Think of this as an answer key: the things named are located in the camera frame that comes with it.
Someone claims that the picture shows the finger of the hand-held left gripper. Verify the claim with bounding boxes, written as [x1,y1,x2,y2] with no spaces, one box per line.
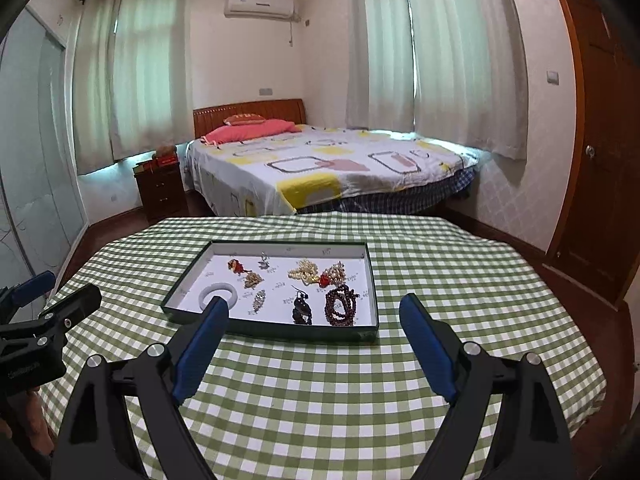
[0,271,57,320]
[0,283,103,356]

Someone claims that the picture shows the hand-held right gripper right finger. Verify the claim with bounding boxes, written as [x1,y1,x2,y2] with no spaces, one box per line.
[398,293,579,480]

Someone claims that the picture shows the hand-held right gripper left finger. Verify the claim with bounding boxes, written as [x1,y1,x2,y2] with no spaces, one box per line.
[50,296,230,480]

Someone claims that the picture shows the white box with green rim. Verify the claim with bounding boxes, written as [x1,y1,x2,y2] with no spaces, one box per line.
[161,241,380,345]

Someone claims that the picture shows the dark gourd pendant with tassel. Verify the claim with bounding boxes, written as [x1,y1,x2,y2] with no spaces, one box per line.
[291,285,315,326]

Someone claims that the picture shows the person's left hand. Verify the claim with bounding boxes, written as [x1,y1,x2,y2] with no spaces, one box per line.
[0,386,55,458]

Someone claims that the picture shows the white jade bangle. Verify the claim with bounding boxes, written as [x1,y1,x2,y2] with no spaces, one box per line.
[198,282,238,310]

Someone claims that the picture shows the green checkered tablecloth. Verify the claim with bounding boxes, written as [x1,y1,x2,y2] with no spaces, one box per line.
[40,211,609,480]

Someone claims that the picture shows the frosted glass wardrobe door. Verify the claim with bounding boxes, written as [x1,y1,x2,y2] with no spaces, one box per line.
[0,7,89,306]

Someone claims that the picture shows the red and gold tassel ornament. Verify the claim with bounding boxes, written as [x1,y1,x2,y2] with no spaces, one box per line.
[317,260,351,291]

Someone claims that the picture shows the dark wooden nightstand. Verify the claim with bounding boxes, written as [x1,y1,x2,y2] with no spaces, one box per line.
[132,162,190,224]

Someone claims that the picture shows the red box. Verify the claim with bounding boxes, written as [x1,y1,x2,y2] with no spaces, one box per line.
[137,156,179,174]

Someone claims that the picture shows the blue plaid bed skirt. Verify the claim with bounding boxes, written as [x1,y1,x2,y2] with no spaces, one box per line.
[295,167,476,214]

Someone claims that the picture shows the bed with patterned cover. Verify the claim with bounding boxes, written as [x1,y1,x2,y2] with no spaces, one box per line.
[186,125,484,217]

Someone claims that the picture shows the narrow white curtain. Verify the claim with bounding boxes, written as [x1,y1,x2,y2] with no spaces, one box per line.
[346,0,417,131]
[74,0,124,177]

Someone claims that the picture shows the pink pillow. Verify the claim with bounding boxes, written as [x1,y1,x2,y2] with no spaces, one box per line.
[200,119,300,147]

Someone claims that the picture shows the wide white curtain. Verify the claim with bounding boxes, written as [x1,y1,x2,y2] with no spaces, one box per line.
[111,0,195,162]
[401,0,531,162]

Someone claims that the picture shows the wooden door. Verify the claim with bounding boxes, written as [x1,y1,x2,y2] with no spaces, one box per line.
[542,0,640,309]

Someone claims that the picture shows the wooden bed headboard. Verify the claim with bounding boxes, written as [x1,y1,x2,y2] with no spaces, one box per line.
[193,98,307,141]

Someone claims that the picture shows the white air conditioner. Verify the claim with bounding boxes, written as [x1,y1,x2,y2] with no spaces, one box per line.
[223,0,296,22]

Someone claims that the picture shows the dark red bead bracelet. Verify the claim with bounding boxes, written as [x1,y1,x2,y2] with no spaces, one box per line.
[323,283,359,328]

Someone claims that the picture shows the beige bead necklace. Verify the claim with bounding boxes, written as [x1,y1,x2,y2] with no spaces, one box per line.
[287,258,321,284]

